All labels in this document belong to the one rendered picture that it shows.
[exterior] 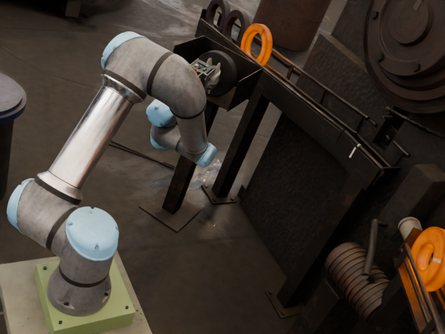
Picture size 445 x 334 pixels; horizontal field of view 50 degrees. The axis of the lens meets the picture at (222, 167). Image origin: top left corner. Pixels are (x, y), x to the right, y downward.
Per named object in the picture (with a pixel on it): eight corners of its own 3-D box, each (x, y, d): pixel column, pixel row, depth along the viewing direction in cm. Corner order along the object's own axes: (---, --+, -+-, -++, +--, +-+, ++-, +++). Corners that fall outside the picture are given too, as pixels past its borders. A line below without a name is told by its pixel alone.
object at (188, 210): (155, 181, 219) (203, 35, 180) (202, 211, 213) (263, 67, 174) (128, 200, 203) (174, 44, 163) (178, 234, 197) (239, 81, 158)
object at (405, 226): (413, 237, 135) (424, 221, 132) (421, 257, 127) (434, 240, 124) (393, 230, 134) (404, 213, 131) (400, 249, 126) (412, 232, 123)
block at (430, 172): (394, 221, 153) (437, 162, 139) (411, 239, 147) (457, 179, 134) (371, 223, 147) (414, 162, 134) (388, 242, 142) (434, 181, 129)
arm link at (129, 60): (42, 254, 104) (173, 44, 109) (-11, 219, 107) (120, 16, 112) (66, 254, 116) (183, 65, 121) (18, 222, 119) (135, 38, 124)
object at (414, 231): (417, 267, 128) (440, 236, 123) (418, 268, 128) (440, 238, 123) (392, 258, 128) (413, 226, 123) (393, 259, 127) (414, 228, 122)
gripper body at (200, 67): (218, 67, 154) (197, 85, 147) (212, 88, 161) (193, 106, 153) (198, 56, 156) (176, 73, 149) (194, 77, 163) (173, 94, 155)
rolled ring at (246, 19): (249, 15, 203) (255, 16, 205) (228, 4, 217) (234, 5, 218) (238, 57, 211) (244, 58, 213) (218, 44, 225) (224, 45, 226)
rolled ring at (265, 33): (244, 21, 206) (249, 22, 207) (237, 65, 211) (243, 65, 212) (269, 24, 191) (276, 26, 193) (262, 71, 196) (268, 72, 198)
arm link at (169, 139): (173, 160, 153) (177, 136, 145) (144, 143, 155) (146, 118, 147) (186, 146, 158) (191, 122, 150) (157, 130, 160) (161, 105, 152)
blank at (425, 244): (411, 283, 124) (399, 279, 124) (431, 226, 125) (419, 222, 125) (444, 299, 109) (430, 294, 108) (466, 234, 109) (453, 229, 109)
